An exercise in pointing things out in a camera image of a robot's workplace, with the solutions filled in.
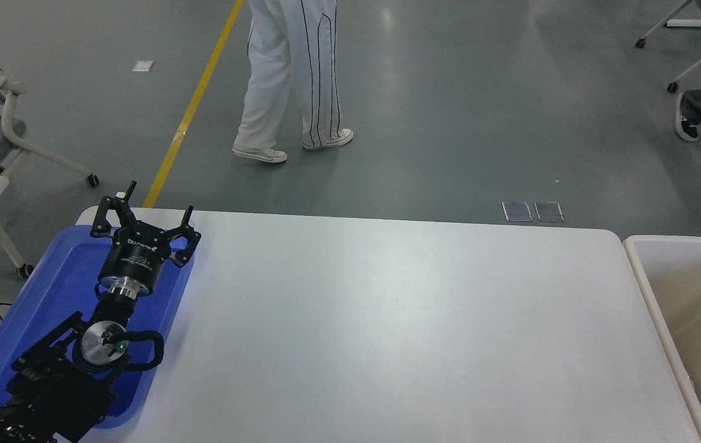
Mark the blue plastic tray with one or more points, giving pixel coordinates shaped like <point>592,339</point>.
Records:
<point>61,283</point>

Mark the metal floor plate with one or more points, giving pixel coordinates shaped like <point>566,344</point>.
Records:
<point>517,211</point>
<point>549,211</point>

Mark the white paper scrap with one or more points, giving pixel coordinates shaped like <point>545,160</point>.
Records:
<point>143,66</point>

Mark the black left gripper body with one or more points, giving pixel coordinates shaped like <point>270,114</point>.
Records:
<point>132,261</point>

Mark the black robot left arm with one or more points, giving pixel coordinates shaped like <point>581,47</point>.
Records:
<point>48,394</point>

